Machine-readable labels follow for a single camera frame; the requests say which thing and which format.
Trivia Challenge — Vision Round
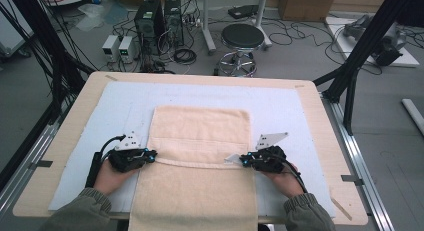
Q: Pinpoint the white tube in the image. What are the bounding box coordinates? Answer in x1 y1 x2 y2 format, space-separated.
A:
401 98 424 137

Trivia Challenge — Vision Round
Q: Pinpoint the black frame with cable bundle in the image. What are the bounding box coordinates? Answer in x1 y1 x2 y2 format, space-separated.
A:
0 0 96 125

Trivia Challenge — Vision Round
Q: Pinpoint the cream terry towel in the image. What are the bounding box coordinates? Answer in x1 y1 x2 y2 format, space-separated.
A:
128 105 259 231

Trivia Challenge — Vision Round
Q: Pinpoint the aluminium rail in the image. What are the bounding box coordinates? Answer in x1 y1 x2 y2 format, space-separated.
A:
321 92 396 231
0 122 63 219

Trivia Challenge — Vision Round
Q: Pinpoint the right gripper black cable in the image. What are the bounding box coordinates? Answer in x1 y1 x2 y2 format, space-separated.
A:
281 159 309 194

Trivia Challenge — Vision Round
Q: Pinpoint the grey metal bracket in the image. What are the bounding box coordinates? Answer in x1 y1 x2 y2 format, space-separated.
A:
340 174 364 186
28 160 54 170

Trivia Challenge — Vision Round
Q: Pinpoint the cardboard box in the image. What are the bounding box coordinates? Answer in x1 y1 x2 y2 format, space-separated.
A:
278 0 338 23

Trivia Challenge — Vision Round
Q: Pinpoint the white floor board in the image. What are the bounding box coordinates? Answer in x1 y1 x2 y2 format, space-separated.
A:
324 15 420 69

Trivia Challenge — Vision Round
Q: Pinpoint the black round stool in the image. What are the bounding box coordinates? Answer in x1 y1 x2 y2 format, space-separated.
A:
218 23 266 78

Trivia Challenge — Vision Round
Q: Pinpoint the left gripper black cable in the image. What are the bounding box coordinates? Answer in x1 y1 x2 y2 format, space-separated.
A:
85 134 127 189

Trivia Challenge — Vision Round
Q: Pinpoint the person's right hand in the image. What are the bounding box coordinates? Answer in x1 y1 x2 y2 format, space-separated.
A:
266 163 305 199

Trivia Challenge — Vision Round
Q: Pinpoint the flat black device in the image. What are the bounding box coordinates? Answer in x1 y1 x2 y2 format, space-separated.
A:
227 4 260 20

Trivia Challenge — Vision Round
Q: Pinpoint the slim black computer tower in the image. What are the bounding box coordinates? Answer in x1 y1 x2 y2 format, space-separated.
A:
163 0 185 47

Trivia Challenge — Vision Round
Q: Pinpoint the white grid mat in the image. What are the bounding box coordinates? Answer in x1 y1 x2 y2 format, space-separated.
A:
48 80 337 219

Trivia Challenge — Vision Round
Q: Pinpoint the grey machine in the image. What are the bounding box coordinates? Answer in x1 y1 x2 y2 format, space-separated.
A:
343 14 408 67

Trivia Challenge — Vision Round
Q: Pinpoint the black metal frame post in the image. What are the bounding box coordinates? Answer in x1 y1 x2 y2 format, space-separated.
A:
312 0 424 136

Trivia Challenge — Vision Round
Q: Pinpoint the black floor cable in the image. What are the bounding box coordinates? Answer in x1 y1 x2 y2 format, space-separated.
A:
266 17 338 65

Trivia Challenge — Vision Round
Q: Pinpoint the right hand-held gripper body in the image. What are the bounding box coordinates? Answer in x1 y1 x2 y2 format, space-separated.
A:
253 131 289 174

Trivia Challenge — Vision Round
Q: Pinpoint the clear plastic sheet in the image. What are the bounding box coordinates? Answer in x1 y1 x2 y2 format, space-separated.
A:
74 3 109 32

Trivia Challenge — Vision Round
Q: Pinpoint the white power supply unit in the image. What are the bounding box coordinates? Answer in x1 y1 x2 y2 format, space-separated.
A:
118 35 136 64
101 34 120 63

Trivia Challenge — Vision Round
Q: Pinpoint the tan wooden strip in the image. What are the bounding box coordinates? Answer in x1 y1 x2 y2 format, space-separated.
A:
329 195 353 222

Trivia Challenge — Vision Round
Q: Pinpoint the white metal table leg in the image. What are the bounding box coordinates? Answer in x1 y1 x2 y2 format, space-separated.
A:
199 0 218 56
253 0 274 51

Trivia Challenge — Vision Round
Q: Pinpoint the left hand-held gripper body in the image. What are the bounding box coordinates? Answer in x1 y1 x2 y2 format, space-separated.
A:
108 130 146 174

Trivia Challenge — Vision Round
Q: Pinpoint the large black computer tower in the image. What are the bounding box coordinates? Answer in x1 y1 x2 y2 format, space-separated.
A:
134 0 167 55

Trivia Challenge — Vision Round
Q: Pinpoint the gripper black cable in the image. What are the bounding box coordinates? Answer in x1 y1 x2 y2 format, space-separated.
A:
281 159 309 194
85 134 127 189

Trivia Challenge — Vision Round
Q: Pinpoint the coiled black cable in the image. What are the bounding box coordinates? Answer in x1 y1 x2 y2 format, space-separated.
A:
173 48 198 66

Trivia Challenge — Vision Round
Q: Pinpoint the person's left hand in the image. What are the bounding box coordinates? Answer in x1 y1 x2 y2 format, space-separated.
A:
94 160 139 196

